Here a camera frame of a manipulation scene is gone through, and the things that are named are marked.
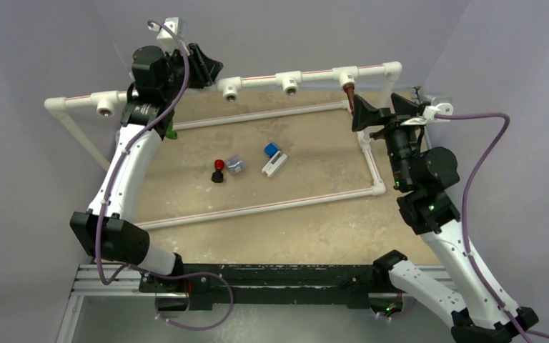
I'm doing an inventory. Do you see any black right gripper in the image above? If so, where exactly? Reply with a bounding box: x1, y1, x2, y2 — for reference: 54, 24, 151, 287
352, 93, 427, 189

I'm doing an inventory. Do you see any white PVC pipe frame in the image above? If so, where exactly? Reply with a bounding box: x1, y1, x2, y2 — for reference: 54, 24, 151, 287
44, 61, 402, 230

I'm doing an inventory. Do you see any green faucet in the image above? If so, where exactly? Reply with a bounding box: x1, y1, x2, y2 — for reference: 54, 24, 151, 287
165, 121, 178, 140

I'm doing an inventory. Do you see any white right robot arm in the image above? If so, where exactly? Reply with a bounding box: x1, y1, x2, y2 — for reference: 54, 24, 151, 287
350, 93, 539, 342

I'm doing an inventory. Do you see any aluminium frame rail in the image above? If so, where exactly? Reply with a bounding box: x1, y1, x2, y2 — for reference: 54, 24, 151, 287
56, 264, 190, 343

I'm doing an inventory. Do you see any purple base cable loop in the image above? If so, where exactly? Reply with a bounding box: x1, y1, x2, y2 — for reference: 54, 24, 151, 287
154, 274, 236, 332

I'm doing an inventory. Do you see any blue and white faucet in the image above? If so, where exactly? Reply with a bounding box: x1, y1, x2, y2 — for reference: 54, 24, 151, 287
262, 143, 288, 178

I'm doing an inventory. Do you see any clear grey faucet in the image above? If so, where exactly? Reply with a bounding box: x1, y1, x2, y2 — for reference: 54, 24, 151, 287
224, 154, 245, 175

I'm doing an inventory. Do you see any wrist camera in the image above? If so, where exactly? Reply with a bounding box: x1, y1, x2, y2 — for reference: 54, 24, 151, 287
401, 94, 454, 126
147, 17, 189, 54

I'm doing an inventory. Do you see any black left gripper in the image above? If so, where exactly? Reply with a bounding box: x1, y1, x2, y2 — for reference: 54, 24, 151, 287
161, 44, 222, 101

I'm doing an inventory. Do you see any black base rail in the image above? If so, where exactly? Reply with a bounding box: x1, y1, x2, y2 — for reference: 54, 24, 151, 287
139, 264, 410, 316

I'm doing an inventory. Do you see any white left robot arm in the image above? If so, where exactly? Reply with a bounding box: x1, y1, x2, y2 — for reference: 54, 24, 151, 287
69, 43, 223, 292

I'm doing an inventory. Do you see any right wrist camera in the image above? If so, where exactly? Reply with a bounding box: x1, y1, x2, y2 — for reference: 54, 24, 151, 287
401, 94, 454, 126

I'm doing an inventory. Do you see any brown copper faucet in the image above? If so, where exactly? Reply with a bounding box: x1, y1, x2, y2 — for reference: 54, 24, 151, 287
342, 83, 355, 115

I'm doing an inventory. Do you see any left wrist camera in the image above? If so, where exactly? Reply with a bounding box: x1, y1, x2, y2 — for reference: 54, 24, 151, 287
147, 17, 189, 54

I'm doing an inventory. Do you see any red and black faucet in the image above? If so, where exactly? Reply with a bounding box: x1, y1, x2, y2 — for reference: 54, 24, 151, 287
211, 159, 225, 184

